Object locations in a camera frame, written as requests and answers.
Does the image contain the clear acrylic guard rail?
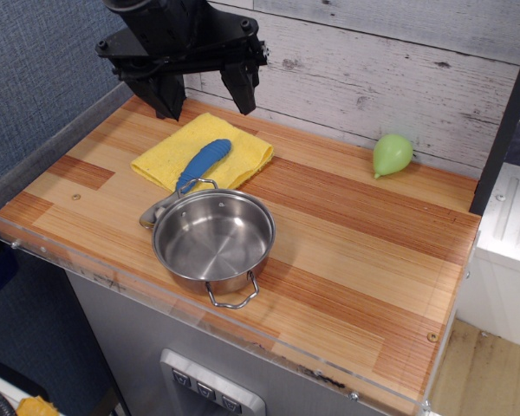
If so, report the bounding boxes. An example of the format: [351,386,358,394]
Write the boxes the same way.
[0,86,479,415]

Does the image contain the white ribbed appliance top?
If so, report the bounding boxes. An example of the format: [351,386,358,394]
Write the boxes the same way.
[477,163,520,263]

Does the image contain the green plastic pear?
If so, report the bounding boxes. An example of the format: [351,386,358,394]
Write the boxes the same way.
[373,134,413,179]

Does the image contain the yellow folded cloth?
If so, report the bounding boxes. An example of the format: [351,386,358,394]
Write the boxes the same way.
[131,114,274,193]

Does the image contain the stainless steel cabinet front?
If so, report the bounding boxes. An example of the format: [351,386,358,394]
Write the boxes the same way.
[68,272,378,415]

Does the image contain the black right vertical post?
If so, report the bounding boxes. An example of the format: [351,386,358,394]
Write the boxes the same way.
[469,69,520,216]

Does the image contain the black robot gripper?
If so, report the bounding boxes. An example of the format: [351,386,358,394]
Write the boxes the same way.
[95,1,268,120]

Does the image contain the yellow object bottom left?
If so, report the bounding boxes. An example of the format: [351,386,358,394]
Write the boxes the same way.
[16,396,60,416]

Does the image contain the silver dispenser button panel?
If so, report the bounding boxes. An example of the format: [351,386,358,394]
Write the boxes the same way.
[159,348,266,415]

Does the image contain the blue handled metal utensil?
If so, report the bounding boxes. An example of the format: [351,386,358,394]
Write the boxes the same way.
[139,139,231,229]

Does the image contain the stainless steel pot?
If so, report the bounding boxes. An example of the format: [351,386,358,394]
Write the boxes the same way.
[140,178,276,310]

